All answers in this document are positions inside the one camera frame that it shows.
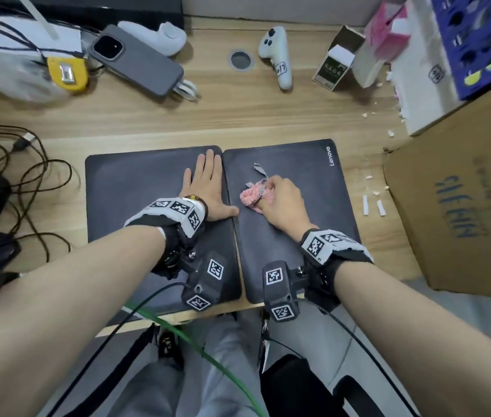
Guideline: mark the person's left thumb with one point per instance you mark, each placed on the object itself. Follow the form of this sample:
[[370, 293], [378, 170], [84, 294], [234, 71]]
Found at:
[[229, 211]]

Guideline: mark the black mat with white print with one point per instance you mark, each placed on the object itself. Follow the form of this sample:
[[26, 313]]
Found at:
[[297, 164]]

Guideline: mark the left wrist band with markers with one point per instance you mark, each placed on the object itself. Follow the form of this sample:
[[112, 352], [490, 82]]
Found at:
[[176, 212]]

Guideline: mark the person's left hand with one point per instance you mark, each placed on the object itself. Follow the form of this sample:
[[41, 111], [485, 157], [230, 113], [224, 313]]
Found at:
[[208, 191]]

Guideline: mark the wrist band with markers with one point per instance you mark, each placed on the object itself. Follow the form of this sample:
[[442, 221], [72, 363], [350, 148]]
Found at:
[[328, 245], [176, 212]]

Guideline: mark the yellow tape measure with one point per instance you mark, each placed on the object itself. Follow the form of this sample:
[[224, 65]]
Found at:
[[68, 73]]

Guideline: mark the white plastic bag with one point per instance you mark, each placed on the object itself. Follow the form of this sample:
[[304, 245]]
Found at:
[[9, 52]]

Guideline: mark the grey smartphone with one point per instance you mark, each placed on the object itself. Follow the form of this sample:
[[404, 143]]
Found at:
[[137, 60]]

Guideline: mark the person's grey trousers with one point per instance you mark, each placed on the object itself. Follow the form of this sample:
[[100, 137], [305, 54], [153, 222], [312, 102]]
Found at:
[[210, 369]]

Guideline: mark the small white foam stick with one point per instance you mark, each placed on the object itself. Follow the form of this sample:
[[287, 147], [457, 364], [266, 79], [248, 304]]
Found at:
[[365, 205], [381, 208]]

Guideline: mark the black monitor base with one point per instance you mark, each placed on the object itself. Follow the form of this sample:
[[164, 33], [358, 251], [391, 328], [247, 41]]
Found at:
[[93, 10]]

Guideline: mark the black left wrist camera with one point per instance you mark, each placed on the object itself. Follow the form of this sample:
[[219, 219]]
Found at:
[[204, 282]]

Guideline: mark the person's left middle finger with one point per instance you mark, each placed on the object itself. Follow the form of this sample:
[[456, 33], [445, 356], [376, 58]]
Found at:
[[209, 164]]

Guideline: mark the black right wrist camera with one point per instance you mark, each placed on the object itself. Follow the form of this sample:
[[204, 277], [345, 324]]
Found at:
[[282, 290]]

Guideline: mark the person's right forearm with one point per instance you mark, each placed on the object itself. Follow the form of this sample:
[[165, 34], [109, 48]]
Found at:
[[428, 330]]

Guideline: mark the right wrist band with markers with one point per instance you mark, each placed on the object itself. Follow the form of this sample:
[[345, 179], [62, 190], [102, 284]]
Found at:
[[328, 245]]

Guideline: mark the white foam box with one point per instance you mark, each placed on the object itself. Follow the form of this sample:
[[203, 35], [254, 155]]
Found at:
[[423, 78]]

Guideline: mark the blue plastic crate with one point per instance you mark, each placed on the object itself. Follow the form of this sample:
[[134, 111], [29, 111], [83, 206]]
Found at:
[[475, 39]]

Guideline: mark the pink tissue pack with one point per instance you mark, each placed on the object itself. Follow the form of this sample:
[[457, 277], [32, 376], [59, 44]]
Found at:
[[384, 25]]

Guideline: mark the brown cardboard box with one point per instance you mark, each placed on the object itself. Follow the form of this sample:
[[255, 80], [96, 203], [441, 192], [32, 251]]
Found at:
[[467, 195]]

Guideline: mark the white controller with black buttons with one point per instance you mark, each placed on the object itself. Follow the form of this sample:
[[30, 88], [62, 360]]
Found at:
[[276, 54]]

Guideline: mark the person's right hand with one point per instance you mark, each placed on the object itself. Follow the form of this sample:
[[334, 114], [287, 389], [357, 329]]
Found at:
[[289, 208]]

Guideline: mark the grey round desk grommet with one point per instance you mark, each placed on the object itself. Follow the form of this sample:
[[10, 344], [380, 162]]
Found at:
[[241, 60]]

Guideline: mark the person's left little finger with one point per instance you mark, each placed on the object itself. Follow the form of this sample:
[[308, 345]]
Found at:
[[187, 178]]

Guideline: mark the plain white controller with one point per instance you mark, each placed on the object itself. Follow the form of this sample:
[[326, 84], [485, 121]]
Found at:
[[158, 35]]

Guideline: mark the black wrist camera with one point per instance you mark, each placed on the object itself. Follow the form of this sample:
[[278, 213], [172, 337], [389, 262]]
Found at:
[[282, 290], [204, 282]]

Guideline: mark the person's left forearm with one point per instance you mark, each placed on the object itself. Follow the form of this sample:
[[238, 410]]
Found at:
[[54, 317]]

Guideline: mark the small green and white box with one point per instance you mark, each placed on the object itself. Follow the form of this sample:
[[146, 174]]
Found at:
[[336, 60]]

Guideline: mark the person's right thumb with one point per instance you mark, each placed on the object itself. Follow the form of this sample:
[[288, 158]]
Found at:
[[262, 207]]

